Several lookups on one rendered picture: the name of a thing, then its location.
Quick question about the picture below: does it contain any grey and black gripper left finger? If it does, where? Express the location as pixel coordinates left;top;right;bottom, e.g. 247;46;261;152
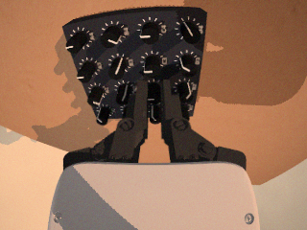
63;80;149;169

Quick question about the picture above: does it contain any black knob box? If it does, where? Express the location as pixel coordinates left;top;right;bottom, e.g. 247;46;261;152
62;7;207;126

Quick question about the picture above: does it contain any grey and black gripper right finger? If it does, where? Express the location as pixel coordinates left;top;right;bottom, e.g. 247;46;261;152
160;80;247;170

